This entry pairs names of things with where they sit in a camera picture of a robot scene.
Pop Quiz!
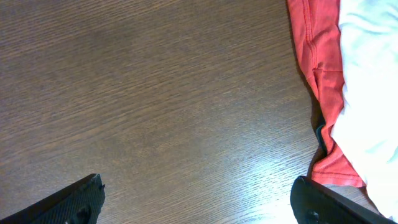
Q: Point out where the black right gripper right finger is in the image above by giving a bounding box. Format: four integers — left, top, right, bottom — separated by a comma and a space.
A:
290, 176, 395, 224

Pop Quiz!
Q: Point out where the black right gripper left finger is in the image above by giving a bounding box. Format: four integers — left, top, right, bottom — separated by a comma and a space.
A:
1, 174, 105, 224

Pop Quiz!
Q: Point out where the dark garment under pile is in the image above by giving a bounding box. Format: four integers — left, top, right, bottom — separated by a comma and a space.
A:
315, 123, 327, 154

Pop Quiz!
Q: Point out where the white garment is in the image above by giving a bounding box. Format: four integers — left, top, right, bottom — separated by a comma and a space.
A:
331, 0, 397, 221

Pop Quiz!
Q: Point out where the red garment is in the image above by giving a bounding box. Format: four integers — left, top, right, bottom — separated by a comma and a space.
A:
287, 0, 365, 187

